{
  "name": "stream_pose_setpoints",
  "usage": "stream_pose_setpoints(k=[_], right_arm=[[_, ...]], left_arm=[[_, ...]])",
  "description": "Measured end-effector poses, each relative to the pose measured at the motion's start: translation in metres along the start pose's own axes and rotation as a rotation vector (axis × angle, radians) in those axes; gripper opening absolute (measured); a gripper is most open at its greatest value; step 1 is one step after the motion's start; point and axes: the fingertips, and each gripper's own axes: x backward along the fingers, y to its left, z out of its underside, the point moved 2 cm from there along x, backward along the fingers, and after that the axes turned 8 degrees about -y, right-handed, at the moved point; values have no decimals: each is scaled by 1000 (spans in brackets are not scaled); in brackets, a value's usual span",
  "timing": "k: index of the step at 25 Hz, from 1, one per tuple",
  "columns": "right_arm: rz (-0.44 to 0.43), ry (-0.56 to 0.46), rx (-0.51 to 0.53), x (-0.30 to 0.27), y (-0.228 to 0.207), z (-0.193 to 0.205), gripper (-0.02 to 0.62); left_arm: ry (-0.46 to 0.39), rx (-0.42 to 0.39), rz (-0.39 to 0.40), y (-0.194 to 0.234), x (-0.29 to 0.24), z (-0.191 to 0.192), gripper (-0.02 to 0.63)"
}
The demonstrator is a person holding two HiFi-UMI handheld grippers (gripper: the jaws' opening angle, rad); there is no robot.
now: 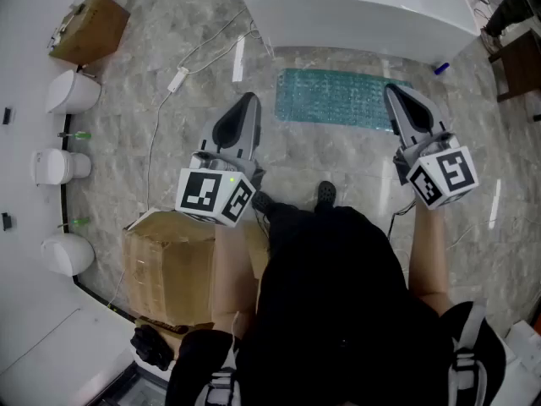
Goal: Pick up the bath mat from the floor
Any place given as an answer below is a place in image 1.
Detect white power cable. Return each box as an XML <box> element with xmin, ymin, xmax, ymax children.
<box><xmin>107</xmin><ymin>91</ymin><xmax>174</xmax><ymax>308</ymax></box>

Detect grey harness strap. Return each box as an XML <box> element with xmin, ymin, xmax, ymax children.
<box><xmin>446</xmin><ymin>301</ymin><xmax>489</xmax><ymax>406</ymax></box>
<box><xmin>197</xmin><ymin>336</ymin><xmax>240</xmax><ymax>406</ymax></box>

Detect person's black clothing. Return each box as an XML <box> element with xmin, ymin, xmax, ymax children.
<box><xmin>166</xmin><ymin>203</ymin><xmax>508</xmax><ymax>406</ymax></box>

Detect dark wooden stool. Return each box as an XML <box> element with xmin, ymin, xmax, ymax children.
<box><xmin>487</xmin><ymin>26</ymin><xmax>541</xmax><ymax>122</ymax></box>

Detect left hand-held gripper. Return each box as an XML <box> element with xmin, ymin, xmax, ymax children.
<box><xmin>175</xmin><ymin>91</ymin><xmax>266</xmax><ymax>228</ymax></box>

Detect large brown cardboard box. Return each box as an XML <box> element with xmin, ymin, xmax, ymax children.
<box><xmin>122</xmin><ymin>208</ymin><xmax>271</xmax><ymax>330</ymax></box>

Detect person's left black shoe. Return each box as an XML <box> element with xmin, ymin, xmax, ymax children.
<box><xmin>251</xmin><ymin>190</ymin><xmax>276</xmax><ymax>216</ymax></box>

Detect white bathtub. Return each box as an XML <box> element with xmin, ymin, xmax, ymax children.
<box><xmin>239</xmin><ymin>0</ymin><xmax>483</xmax><ymax>68</ymax></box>

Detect small brown cardboard box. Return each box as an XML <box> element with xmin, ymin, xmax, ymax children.
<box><xmin>47</xmin><ymin>0</ymin><xmax>131</xmax><ymax>68</ymax></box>

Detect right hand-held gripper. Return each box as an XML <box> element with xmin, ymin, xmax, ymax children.
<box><xmin>385</xmin><ymin>83</ymin><xmax>480</xmax><ymax>210</ymax></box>

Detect teal bath mat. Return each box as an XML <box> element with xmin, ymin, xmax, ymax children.
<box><xmin>274</xmin><ymin>68</ymin><xmax>413</xmax><ymax>133</ymax></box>

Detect black cable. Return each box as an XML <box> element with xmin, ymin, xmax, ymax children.
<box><xmin>387</xmin><ymin>199</ymin><xmax>418</xmax><ymax>241</ymax></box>

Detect white power adapter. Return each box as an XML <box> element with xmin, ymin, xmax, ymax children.
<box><xmin>167</xmin><ymin>67</ymin><xmax>190</xmax><ymax>94</ymax></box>

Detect person's right black shoe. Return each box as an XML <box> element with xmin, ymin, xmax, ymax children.
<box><xmin>314</xmin><ymin>180</ymin><xmax>338</xmax><ymax>207</ymax></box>

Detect white toilet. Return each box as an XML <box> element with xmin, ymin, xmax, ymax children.
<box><xmin>45</xmin><ymin>69</ymin><xmax>102</xmax><ymax>116</ymax></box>
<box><xmin>30</xmin><ymin>147</ymin><xmax>92</xmax><ymax>186</ymax></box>
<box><xmin>40</xmin><ymin>232</ymin><xmax>96</xmax><ymax>278</ymax></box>

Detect person's right forearm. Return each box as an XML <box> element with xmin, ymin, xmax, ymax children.
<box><xmin>407</xmin><ymin>203</ymin><xmax>454</xmax><ymax>317</ymax></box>

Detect person's left forearm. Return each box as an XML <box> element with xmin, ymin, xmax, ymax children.
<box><xmin>212</xmin><ymin>222</ymin><xmax>260</xmax><ymax>338</ymax></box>

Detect white adapter cable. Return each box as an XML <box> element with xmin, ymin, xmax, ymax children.
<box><xmin>178</xmin><ymin>6</ymin><xmax>276</xmax><ymax>75</ymax></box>

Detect black glove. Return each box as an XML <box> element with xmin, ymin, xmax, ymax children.
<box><xmin>129</xmin><ymin>323</ymin><xmax>175</xmax><ymax>372</ymax></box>

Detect white box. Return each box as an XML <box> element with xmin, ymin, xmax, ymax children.
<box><xmin>501</xmin><ymin>319</ymin><xmax>541</xmax><ymax>406</ymax></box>

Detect person's black shoe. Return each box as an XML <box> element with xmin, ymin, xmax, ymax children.
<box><xmin>314</xmin><ymin>180</ymin><xmax>338</xmax><ymax>207</ymax></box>
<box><xmin>251</xmin><ymin>190</ymin><xmax>276</xmax><ymax>216</ymax></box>

